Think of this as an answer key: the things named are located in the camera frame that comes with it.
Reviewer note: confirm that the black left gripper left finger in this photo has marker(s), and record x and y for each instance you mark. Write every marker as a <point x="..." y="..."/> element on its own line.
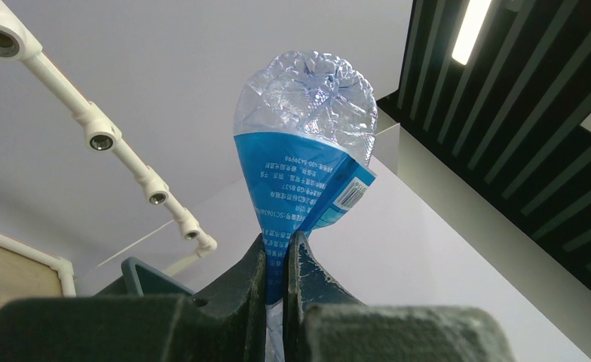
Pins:
<point x="225" y="321"/>

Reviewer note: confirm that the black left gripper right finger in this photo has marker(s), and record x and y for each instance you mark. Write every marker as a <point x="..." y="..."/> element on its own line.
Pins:
<point x="324" y="322"/>

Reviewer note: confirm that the blue label water bottle front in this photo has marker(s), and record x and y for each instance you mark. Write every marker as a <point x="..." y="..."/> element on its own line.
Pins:
<point x="304" y="128"/>

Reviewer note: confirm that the dark green plastic bin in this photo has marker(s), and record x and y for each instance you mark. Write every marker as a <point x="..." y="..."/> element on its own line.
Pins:
<point x="141" y="279"/>

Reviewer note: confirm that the ceiling light strip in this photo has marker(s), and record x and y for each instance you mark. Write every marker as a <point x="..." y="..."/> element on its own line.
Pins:
<point x="469" y="30"/>

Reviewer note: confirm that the white PVC pipe frame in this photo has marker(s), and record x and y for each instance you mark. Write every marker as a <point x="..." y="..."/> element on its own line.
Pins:
<point x="101" y="134"/>

